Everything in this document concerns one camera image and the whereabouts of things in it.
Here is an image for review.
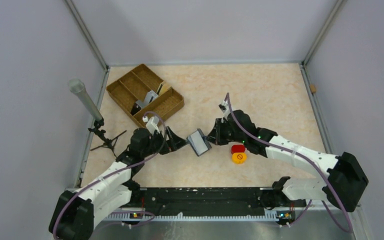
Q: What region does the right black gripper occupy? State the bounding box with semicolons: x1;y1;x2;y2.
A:
205;118;246;146

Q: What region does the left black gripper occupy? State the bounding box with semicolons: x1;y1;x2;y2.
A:
141;126;188;158

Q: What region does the navy blue card holder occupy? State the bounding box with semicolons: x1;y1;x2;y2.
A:
186;128;212;157

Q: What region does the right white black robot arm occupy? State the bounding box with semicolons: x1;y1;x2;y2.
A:
206;110;369;213

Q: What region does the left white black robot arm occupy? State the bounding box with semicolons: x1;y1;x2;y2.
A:
48;126;188;240

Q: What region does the silver card in tray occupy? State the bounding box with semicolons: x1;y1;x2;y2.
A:
135;90;159;109

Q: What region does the gold card in tray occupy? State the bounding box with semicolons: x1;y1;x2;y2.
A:
156;81;171;96

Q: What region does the red toy block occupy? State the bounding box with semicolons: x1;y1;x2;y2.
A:
230;144;246;155

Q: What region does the yellow round toy block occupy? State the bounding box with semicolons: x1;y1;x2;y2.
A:
231;152;248;165

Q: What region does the woven brown divided tray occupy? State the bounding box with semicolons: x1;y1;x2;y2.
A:
106;64;185;127

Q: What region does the small brown block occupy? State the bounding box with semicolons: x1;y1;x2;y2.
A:
309;84;317;94

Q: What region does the grey microphone on tripod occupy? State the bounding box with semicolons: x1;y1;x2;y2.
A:
67;78;127;157

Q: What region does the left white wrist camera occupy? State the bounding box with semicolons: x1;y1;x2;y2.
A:
142;116;160;135

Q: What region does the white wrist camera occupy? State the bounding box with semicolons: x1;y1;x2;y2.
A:
218;101;230;115
142;116;160;135

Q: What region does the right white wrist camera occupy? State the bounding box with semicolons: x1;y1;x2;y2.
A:
218;101;230;115

